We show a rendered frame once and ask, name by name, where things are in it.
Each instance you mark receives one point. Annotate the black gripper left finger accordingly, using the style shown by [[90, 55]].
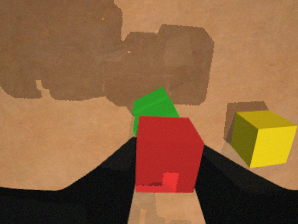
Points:
[[102, 196]]

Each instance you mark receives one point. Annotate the red block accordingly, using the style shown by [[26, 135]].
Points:
[[168, 155]]

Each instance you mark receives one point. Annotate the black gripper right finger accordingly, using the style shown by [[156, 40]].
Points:
[[231, 194]]

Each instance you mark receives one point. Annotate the yellow cube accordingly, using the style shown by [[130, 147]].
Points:
[[262, 138]]

